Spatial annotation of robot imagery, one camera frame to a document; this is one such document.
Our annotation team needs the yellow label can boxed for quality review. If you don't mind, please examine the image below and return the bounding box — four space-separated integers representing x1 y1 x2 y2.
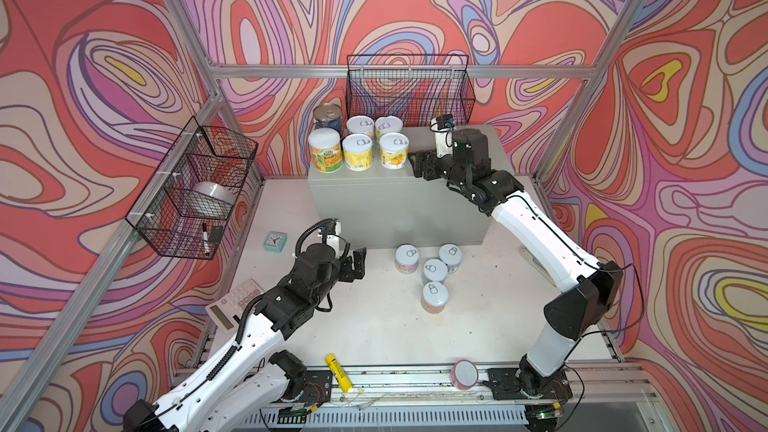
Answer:
341 134 374 172
379 133 409 170

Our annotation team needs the green label can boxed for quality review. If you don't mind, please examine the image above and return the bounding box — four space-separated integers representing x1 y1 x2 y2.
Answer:
374 116 403 140

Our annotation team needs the pink label can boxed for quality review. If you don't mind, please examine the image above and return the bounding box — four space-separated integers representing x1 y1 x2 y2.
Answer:
346 115 375 138

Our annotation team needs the green yellow peach can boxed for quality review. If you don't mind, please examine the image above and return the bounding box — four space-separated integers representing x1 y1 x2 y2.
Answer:
308 128 343 173

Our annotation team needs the dark blue tin can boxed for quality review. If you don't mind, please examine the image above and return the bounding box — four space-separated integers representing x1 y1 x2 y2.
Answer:
312 103 343 134

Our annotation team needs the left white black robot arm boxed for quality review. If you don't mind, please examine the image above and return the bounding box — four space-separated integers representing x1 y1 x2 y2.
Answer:
122 218 367 431

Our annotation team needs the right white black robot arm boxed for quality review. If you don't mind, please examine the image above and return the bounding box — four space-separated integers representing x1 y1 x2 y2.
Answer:
408 128 624 398

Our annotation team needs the back left pink can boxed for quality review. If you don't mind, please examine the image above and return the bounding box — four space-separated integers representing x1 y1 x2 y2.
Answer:
395 244 420 274

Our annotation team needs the grey metal cabinet box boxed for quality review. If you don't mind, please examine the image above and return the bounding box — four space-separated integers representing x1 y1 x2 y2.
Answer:
308 152 492 249

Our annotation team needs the center white lid can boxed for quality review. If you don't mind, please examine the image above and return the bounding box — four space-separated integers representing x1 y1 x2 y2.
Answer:
421 258 449 284

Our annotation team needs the white lid can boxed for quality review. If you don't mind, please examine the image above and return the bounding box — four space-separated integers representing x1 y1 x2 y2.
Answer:
438 243 464 274
421 258 449 284

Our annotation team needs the back right white lid can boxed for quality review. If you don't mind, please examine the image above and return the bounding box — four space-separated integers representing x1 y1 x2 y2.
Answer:
438 243 464 274

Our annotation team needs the yellow glue tube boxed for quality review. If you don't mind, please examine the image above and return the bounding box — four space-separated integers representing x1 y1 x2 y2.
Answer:
325 354 354 394

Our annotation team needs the pink calculator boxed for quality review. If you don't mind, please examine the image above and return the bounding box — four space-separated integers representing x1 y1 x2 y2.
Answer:
206 279 264 334

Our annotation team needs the silver tape roll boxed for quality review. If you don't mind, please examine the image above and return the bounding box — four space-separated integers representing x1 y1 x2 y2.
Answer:
190 181 236 220

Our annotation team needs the pink tape roll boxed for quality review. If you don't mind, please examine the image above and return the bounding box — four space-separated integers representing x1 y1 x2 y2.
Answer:
450 359 479 391

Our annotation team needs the grey stapler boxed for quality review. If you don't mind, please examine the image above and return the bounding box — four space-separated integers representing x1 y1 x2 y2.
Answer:
520 247 555 286

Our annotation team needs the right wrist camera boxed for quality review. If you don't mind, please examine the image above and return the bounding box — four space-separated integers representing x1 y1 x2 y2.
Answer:
430 113 455 133

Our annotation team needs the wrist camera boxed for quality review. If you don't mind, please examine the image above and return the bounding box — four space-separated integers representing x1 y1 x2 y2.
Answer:
430 113 455 133
318 218 340 236

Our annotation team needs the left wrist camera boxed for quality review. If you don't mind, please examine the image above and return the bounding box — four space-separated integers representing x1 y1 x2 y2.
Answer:
318 218 340 236

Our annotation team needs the back black wire basket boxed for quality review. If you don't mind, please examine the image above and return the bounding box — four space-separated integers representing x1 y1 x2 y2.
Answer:
345 52 476 127

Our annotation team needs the black wire basket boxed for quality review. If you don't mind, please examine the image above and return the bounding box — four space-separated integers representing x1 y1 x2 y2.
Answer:
125 118 258 260
345 52 476 127

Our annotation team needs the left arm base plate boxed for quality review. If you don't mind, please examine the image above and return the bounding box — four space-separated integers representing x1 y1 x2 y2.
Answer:
272 369 334 407

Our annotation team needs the left black wire basket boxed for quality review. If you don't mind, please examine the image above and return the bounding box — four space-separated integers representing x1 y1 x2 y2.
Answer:
125 118 258 260

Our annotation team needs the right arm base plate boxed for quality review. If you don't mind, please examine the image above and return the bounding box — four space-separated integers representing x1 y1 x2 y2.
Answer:
480 368 573 402

